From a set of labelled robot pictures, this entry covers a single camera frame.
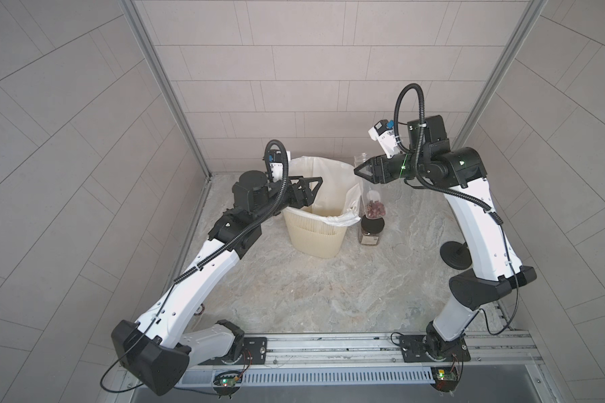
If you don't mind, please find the green circuit board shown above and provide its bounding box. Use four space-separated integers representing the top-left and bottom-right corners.
213 371 242 388
431 368 460 393

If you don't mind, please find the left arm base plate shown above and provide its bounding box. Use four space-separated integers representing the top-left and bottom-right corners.
201 337 268 365

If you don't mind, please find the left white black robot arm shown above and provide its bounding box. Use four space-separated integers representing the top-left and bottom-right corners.
111 171 323 396

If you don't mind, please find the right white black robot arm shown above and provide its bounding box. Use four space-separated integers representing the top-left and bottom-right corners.
355 115 537 361

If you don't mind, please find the right black corrugated cable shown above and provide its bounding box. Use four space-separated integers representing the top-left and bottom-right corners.
392 82 505 225

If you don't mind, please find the right green circuit board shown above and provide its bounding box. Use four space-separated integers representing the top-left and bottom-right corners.
431 368 460 393

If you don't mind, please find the black lidded glass jar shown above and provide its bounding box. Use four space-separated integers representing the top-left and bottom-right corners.
358 215 385 246

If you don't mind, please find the cream woven waste bin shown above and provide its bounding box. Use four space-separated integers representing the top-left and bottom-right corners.
283 207 356 259

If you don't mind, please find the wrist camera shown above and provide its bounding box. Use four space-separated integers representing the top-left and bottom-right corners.
267 162 284 183
368 119 402 159

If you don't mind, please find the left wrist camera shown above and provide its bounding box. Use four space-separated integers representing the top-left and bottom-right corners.
267 162 284 183

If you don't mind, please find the aluminium mounting rail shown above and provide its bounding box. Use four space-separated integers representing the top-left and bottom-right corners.
179 331 544 369

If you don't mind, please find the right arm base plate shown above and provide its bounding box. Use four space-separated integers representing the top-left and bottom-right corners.
397 334 472 363

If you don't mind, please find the left black corrugated cable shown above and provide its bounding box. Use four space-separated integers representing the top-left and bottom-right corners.
173 139 289 284

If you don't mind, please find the left green circuit board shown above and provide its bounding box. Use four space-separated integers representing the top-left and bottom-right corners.
213 371 242 388

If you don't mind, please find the black corrugated cable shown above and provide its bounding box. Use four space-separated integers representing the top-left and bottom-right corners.
392 82 505 225
173 139 289 284

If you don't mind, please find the white plastic bin liner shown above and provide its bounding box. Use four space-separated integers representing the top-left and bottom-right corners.
284 156 362 228

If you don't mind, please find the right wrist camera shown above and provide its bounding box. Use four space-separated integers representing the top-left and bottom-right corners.
368 119 402 159

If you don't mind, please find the black stand with round top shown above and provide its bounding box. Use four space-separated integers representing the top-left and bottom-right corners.
440 241 472 270

